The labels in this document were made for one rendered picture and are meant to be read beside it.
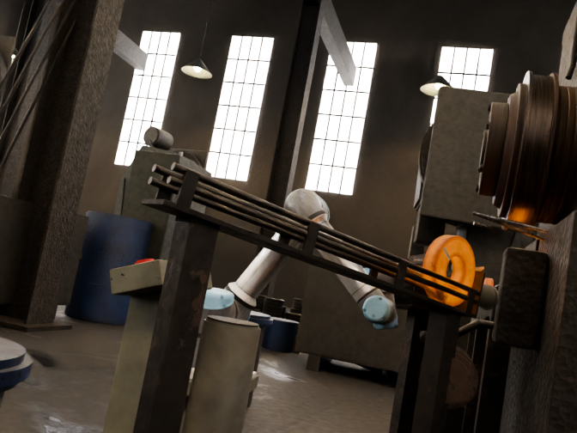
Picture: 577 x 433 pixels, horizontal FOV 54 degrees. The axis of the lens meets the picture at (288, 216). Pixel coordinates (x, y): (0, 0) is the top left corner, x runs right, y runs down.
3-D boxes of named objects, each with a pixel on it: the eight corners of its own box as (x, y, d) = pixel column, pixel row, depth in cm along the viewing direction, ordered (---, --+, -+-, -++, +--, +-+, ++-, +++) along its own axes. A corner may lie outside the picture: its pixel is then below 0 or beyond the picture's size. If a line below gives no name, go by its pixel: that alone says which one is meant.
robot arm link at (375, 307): (298, 173, 167) (401, 308, 152) (307, 182, 178) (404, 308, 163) (268, 198, 169) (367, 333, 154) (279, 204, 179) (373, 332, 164)
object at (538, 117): (517, 240, 187) (536, 105, 192) (539, 220, 142) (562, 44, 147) (496, 238, 188) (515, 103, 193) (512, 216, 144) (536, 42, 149)
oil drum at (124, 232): (148, 324, 498) (168, 225, 508) (110, 326, 442) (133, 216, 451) (91, 312, 515) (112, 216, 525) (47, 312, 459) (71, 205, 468)
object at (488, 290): (496, 312, 133) (501, 287, 134) (476, 303, 128) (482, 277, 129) (474, 307, 138) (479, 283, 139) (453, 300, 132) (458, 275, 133)
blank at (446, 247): (452, 320, 124) (440, 318, 127) (483, 271, 131) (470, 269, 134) (425, 271, 117) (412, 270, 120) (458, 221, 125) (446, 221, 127)
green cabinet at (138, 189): (99, 318, 484) (135, 149, 500) (141, 316, 551) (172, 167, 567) (148, 328, 470) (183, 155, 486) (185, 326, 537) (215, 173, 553)
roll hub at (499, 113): (491, 204, 181) (502, 120, 184) (498, 186, 155) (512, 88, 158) (472, 201, 183) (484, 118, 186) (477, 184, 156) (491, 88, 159)
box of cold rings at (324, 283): (430, 381, 466) (444, 286, 474) (435, 398, 386) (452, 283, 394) (309, 355, 489) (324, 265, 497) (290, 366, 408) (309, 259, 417)
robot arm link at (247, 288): (194, 314, 181) (301, 181, 178) (213, 314, 195) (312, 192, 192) (220, 338, 177) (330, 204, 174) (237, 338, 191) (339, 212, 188)
